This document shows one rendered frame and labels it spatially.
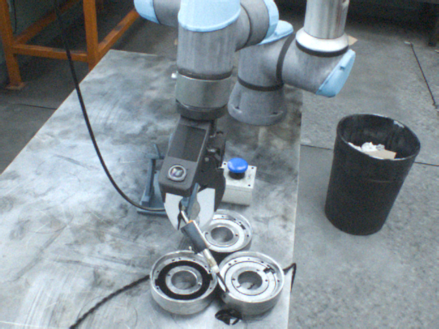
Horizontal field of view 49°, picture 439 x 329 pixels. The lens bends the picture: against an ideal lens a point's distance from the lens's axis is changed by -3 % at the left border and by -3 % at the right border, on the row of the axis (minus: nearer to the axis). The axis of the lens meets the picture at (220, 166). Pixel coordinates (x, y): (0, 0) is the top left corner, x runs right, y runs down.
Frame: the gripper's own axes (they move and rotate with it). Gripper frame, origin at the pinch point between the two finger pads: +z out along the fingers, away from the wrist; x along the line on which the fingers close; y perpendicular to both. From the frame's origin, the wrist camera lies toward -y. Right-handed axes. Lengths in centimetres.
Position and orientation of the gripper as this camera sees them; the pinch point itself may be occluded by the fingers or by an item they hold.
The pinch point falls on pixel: (188, 226)
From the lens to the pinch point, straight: 76.1
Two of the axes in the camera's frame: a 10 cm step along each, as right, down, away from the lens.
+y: 1.7, -4.7, 8.7
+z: -1.0, 8.7, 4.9
